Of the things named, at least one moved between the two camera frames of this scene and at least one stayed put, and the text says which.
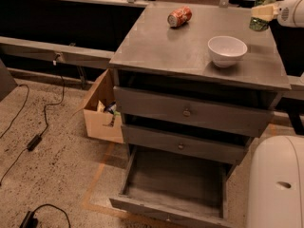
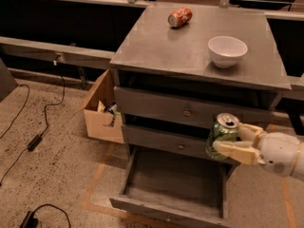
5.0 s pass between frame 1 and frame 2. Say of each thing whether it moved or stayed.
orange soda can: stayed
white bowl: stayed
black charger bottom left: stayed
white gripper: moved
